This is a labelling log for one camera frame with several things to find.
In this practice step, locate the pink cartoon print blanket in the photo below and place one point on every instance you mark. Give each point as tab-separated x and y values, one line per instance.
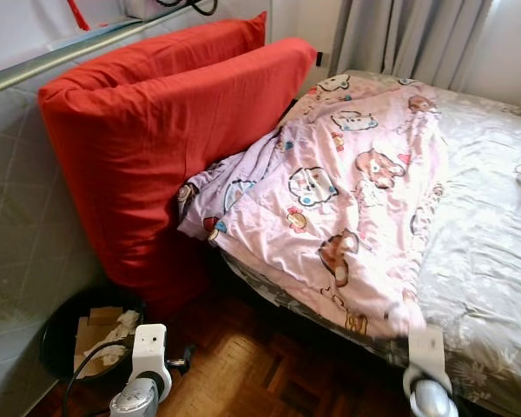
347	200

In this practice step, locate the crumpled white tissue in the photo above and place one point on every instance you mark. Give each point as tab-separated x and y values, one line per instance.
122	328

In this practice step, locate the brown cardboard piece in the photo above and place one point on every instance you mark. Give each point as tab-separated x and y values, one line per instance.
91	337

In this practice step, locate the black round waste bin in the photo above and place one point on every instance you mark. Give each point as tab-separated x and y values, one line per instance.
54	339

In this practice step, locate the large red cushion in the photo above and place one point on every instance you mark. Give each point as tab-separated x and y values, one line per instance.
156	156
182	48

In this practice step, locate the bed with grey floral sheet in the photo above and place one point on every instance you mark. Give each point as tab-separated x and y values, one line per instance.
486	226

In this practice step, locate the grey pleated curtain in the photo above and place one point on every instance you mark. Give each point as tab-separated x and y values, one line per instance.
408	39

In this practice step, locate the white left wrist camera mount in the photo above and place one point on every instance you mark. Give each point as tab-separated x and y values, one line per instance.
149	347

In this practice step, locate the black wall socket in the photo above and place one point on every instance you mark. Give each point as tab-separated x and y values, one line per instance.
319	60

